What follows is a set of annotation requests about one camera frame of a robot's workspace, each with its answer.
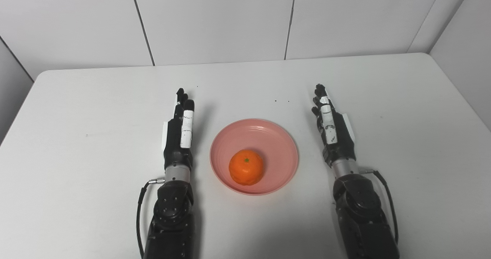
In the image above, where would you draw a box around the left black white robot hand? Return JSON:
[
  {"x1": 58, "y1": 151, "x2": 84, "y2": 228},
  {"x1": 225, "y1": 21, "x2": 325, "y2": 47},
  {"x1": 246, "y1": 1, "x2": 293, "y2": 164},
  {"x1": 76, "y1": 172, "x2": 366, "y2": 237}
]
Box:
[{"x1": 163, "y1": 88, "x2": 195, "y2": 172}]

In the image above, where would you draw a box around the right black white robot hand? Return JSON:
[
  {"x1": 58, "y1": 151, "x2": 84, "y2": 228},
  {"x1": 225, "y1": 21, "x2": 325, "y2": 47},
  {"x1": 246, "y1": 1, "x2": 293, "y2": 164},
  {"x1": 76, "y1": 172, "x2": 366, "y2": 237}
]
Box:
[{"x1": 311, "y1": 84, "x2": 357, "y2": 168}]

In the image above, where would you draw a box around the pink round plate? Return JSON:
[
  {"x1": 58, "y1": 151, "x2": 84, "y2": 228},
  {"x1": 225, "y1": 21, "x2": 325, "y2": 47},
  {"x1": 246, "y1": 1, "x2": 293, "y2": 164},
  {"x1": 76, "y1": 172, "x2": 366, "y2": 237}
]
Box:
[{"x1": 209, "y1": 118, "x2": 299, "y2": 196}]

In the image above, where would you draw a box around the orange fruit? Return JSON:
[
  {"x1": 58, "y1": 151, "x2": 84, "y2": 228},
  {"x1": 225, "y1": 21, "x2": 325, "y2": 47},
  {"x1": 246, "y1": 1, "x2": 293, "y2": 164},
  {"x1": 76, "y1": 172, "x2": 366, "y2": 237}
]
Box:
[{"x1": 229, "y1": 149, "x2": 265, "y2": 186}]

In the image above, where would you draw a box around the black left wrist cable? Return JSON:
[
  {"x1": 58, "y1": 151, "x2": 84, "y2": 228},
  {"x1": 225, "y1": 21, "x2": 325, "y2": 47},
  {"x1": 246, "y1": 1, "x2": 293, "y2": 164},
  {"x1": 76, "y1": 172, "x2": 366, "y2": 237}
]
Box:
[{"x1": 136, "y1": 178, "x2": 166, "y2": 259}]

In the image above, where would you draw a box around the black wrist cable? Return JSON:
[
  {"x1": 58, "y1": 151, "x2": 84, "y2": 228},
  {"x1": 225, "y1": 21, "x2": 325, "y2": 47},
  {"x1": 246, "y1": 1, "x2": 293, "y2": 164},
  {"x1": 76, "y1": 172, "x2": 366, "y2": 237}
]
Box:
[
  {"x1": 359, "y1": 168, "x2": 400, "y2": 245},
  {"x1": 136, "y1": 178, "x2": 166, "y2": 259}
]

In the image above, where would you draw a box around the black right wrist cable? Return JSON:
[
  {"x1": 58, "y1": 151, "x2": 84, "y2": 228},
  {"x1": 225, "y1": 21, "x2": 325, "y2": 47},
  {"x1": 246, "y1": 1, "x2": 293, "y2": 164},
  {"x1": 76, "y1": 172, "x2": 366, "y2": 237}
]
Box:
[{"x1": 359, "y1": 168, "x2": 400, "y2": 245}]

